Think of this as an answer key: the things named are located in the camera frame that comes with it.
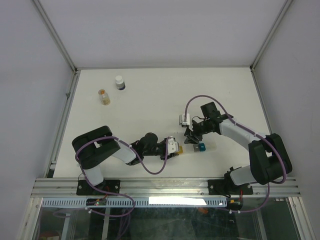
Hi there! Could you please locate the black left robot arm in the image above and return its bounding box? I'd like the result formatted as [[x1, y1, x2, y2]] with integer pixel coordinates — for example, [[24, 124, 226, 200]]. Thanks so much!
[[71, 125, 183, 195]]

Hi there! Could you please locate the weekly pill organizer strip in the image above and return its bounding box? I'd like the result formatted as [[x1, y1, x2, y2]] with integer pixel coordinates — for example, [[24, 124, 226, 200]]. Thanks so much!
[[176, 142, 218, 155]]

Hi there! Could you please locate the white slotted cable duct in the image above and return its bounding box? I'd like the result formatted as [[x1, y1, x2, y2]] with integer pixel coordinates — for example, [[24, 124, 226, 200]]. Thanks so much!
[[42, 197, 227, 208]]

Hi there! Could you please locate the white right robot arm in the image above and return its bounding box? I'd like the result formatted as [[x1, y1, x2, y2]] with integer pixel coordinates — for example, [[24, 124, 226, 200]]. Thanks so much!
[[179, 102, 293, 196]]

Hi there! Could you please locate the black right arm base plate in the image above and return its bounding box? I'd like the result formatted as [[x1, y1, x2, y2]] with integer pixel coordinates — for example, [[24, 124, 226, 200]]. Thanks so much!
[[207, 179, 254, 198]]

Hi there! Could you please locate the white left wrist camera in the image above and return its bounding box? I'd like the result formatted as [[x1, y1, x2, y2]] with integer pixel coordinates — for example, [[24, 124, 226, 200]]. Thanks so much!
[[166, 136, 180, 154]]

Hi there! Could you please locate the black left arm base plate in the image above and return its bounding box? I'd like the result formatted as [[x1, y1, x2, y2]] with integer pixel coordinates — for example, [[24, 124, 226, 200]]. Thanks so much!
[[76, 179, 121, 196]]

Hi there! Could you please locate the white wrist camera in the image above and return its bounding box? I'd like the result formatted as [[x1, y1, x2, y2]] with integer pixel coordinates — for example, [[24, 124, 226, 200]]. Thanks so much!
[[179, 113, 191, 128], [166, 136, 180, 154]]

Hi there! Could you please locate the clear glass bottle orange cap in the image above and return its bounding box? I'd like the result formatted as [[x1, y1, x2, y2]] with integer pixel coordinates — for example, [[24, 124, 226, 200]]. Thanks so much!
[[98, 89, 111, 105]]

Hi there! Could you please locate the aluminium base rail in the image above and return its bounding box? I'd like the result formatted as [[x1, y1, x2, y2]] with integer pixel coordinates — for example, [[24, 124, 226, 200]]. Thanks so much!
[[31, 177, 301, 198]]

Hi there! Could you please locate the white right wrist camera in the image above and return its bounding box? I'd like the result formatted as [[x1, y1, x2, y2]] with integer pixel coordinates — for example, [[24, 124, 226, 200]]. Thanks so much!
[[179, 113, 191, 128]]

